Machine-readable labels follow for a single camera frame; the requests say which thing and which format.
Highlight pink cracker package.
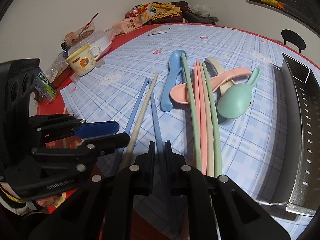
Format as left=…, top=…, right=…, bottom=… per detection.
left=112, top=16, right=149, bottom=35

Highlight blue chopstick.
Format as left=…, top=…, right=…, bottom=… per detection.
left=111, top=78, right=149, bottom=176
left=150, top=91, right=164, bottom=156

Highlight green chopstick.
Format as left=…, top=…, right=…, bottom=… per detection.
left=202, top=63, right=222, bottom=177
left=181, top=53, right=202, bottom=171

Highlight black round chair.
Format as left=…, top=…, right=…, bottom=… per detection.
left=281, top=29, right=306, bottom=53

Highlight left hand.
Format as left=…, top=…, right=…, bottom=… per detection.
left=35, top=194, right=62, bottom=207

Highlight blue plaid table mat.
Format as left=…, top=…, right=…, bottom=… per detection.
left=60, top=23, right=320, bottom=240

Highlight blue plastic spoon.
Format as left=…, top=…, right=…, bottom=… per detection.
left=160, top=49, right=188, bottom=112

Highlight white striped sleeve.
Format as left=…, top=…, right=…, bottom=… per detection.
left=1, top=183, right=28, bottom=215

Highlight yellow snack bags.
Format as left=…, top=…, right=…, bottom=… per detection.
left=150, top=2, right=182, bottom=22

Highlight cream plastic spoon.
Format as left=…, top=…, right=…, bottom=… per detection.
left=206, top=57, right=235, bottom=95

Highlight yellow packet on sill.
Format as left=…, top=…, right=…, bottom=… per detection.
left=260, top=0, right=285, bottom=9

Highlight cream cartoon mug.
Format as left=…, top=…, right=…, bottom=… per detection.
left=66, top=44, right=102, bottom=77

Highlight clear food container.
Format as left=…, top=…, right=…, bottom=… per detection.
left=64, top=13, right=99, bottom=47

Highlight orange snack bag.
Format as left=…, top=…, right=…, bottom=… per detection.
left=125, top=3, right=149, bottom=18

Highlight white lidded container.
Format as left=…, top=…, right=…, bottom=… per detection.
left=68, top=30, right=112, bottom=56

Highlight green plastic spoon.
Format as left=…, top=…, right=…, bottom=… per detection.
left=217, top=68, right=261, bottom=119

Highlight small white sachet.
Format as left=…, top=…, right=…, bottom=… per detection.
left=148, top=28, right=170, bottom=36

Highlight steel utensil tray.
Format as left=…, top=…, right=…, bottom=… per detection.
left=271, top=54, right=319, bottom=217

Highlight pink plastic spoon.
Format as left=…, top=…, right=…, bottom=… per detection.
left=170, top=67, right=252, bottom=105

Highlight green small box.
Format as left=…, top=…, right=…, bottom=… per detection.
left=35, top=68, right=58, bottom=103

